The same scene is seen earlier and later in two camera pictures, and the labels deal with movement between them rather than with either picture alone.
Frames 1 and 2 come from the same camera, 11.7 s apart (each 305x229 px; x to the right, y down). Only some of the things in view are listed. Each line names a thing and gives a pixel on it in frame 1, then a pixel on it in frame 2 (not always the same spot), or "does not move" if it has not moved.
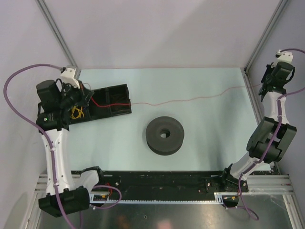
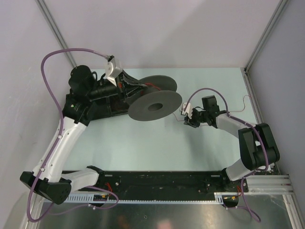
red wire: (99, 105) → (242, 110)
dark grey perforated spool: (165, 146) → (159, 99)
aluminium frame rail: (277, 184) does not move
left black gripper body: (73, 96) → (122, 87)
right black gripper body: (268, 77) → (198, 117)
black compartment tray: (106, 102) does not move
